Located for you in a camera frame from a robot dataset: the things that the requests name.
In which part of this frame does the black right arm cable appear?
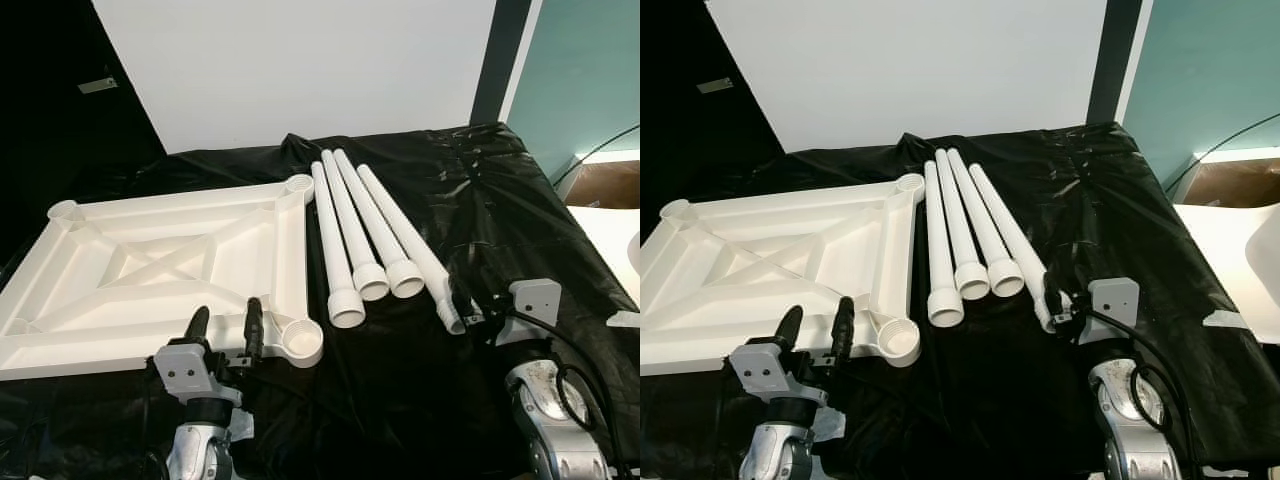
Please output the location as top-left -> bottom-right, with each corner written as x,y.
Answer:
1085,308 -> 1201,471
497,308 -> 613,471

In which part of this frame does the black plastic sheet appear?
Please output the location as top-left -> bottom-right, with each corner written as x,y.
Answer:
640,122 -> 1280,480
0,122 -> 641,480

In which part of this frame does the brown cardboard box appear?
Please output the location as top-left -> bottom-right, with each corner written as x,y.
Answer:
560,160 -> 641,210
1180,158 -> 1280,209

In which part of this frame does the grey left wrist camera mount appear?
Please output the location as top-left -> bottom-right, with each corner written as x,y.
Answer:
152,338 -> 245,408
727,338 -> 833,408

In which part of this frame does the white side table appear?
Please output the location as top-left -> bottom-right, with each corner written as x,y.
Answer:
1172,203 -> 1280,346
565,205 -> 641,301

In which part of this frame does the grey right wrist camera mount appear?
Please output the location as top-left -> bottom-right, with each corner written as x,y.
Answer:
496,278 -> 565,347
1087,277 -> 1142,347

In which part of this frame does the black vertical post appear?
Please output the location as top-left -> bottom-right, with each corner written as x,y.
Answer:
468,0 -> 536,128
1085,0 -> 1144,128

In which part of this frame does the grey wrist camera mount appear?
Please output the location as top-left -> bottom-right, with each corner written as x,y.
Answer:
152,338 -> 245,408
496,278 -> 565,347
727,338 -> 833,408
1087,277 -> 1142,347

